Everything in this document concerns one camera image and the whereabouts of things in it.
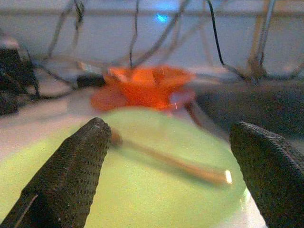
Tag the green plate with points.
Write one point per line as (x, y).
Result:
(154, 206)

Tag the orange plate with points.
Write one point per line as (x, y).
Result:
(104, 102)

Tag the stainless steel sink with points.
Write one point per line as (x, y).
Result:
(249, 107)

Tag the metal fork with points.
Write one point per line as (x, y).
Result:
(175, 164)

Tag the black power strip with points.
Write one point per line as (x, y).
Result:
(14, 71)

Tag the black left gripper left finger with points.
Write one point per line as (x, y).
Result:
(64, 178)

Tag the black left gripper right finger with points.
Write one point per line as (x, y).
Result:
(273, 178)

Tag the black power brick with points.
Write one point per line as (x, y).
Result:
(90, 81)

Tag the orange bowl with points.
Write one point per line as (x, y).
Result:
(142, 88)

